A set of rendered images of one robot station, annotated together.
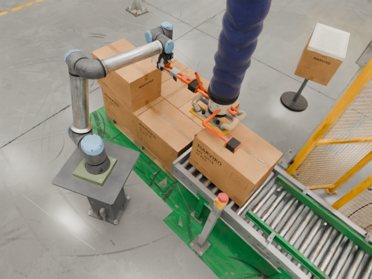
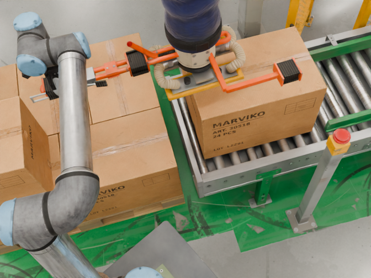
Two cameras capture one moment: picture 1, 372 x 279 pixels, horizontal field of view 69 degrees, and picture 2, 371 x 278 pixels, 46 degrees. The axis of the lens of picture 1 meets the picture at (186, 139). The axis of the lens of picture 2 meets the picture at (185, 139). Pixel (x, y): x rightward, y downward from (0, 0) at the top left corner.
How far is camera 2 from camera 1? 0.97 m
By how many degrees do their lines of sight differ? 25
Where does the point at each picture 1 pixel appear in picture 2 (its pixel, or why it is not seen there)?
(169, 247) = (285, 262)
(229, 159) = (270, 95)
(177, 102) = not seen: hidden behind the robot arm
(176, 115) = (105, 132)
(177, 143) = (159, 158)
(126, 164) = (178, 253)
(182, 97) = not seen: hidden behind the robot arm
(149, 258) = not seen: outside the picture
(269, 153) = (285, 41)
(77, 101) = (78, 269)
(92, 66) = (81, 192)
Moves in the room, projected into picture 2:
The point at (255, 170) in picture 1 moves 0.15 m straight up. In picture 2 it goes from (305, 73) to (310, 52)
